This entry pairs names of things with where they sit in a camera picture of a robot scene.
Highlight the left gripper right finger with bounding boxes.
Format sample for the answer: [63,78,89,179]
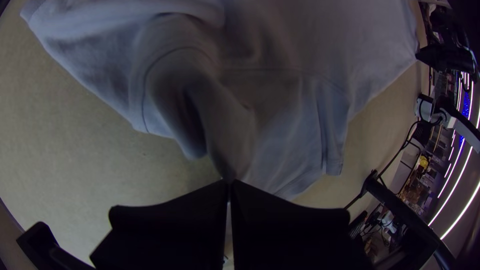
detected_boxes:
[230,179,374,270]

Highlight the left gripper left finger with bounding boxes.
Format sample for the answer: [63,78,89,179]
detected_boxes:
[89,179,230,270]

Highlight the grey t-shirt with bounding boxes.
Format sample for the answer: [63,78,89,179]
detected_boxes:
[20,0,419,202]

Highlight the black camera pole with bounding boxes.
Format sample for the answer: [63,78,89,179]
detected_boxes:
[344,169,457,270]

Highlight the black cable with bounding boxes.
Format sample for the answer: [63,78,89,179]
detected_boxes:
[376,119,423,179]

